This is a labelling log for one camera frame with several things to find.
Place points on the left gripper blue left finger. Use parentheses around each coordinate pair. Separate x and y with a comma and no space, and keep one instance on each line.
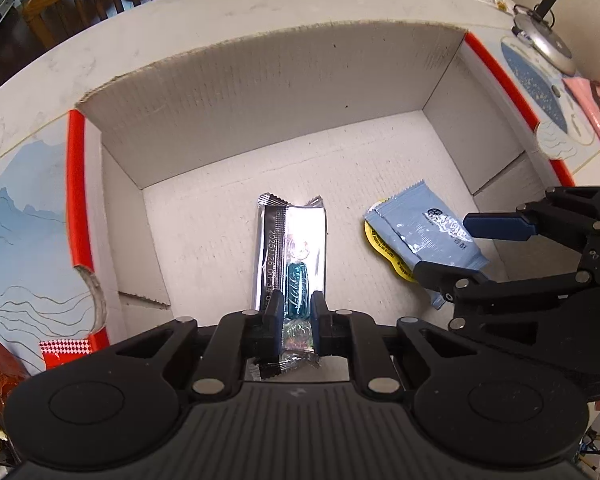
(239,337)

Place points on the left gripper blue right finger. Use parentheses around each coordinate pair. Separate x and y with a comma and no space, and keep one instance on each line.
(356,337)

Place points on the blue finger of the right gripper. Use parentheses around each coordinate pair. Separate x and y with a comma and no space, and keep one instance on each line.
(499,226)
(457,285)

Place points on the yellow snack packet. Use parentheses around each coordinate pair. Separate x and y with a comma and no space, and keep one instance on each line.
(385,252)

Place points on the light blue snack packet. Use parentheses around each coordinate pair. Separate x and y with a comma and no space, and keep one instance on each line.
(417,226)

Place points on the silver foil candy bar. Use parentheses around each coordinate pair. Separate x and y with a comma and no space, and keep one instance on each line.
(291,258)

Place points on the red cardboard box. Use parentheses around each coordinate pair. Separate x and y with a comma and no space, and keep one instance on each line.
(300,169)

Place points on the silver desk lamp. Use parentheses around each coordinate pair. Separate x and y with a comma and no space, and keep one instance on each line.
(535,27)

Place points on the blue mountain table runner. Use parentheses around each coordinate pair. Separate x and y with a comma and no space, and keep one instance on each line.
(30,239)

